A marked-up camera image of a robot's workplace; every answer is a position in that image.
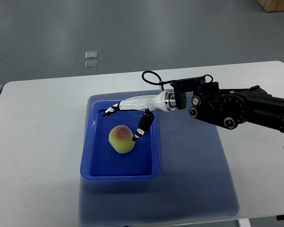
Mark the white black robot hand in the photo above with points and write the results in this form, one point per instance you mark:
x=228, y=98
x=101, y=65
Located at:
x=164, y=101

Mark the green red peach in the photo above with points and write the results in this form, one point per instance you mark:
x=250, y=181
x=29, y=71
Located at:
x=120, y=138

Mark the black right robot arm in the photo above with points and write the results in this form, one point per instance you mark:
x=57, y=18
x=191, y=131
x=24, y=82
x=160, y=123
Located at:
x=228, y=108

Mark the blue mesh mat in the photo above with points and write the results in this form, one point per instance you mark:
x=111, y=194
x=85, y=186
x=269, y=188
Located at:
x=177, y=171

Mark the lower clear floor tile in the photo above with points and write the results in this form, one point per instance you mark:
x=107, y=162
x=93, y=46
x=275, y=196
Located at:
x=91, y=64

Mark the clear floor tile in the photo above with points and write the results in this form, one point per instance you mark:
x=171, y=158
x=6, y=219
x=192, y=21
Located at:
x=91, y=54
x=91, y=64

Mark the upper clear floor tile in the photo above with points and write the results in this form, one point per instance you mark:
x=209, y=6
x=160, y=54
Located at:
x=91, y=54

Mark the blue plastic tray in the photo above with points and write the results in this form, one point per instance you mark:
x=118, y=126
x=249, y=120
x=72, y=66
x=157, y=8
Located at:
x=110, y=154

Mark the white table leg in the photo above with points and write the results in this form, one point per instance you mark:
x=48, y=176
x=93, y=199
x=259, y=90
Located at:
x=244, y=223

